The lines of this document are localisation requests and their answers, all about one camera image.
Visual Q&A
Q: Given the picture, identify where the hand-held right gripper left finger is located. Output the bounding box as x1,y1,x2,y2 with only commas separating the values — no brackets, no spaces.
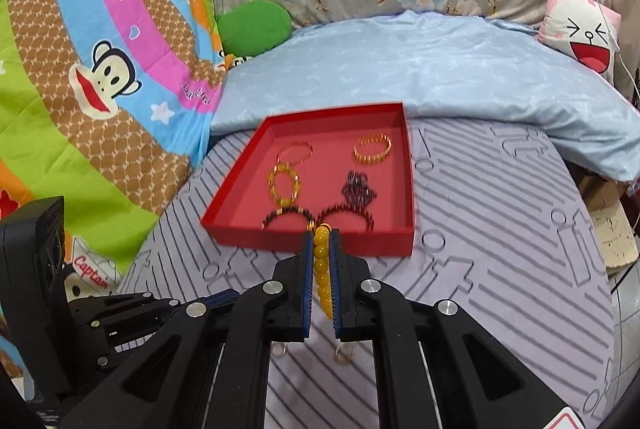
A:
60,229,316,429

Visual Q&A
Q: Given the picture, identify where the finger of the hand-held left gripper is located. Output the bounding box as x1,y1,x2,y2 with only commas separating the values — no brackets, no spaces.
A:
67,289,243,367
107,291,181,309

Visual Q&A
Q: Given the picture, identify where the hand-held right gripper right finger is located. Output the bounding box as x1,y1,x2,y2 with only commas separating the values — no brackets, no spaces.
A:
327,228,586,429

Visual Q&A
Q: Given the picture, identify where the amber bead bracelet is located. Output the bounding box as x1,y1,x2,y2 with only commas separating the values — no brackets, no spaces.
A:
312,223,333,322

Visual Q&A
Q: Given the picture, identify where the dark brown bead bracelet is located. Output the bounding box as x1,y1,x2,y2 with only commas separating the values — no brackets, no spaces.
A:
261,204,316,230

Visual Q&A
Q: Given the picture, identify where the dark red bead bracelet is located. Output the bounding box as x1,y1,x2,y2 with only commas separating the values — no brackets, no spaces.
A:
317,201,376,232

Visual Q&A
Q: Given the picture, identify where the garnet small-bead bracelet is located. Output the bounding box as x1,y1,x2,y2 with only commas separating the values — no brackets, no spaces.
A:
340,171,378,204

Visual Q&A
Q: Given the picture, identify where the yellow bead bracelet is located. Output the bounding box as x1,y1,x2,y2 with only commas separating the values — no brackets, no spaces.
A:
267,163,306,210

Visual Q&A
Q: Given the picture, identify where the red cardboard box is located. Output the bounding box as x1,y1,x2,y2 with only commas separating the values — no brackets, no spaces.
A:
201,101,416,257

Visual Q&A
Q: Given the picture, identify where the wide gold chain bracelet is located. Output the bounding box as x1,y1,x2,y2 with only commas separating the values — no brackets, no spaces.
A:
353,135,392,166

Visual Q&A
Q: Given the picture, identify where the thin gold bangle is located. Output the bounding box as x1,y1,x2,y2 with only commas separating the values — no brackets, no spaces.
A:
277,141,313,164

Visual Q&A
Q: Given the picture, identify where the colourful cartoon monkey blanket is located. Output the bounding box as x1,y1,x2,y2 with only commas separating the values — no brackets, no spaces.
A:
0,0,226,390

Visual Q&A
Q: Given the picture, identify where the grey striped bed sheet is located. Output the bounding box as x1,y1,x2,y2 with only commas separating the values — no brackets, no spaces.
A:
117,114,618,429

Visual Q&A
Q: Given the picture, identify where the light blue pillow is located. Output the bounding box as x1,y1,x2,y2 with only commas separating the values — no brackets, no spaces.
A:
210,10,640,184

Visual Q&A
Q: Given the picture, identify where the green plush toy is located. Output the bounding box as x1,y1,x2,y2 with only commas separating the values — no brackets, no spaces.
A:
216,0,293,57

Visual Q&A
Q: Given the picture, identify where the beige speckled box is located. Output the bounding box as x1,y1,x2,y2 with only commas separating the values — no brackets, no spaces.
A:
585,189,640,270

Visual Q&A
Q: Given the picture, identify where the pink bunny face cushion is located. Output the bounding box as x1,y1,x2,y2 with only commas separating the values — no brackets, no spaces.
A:
536,0,622,84

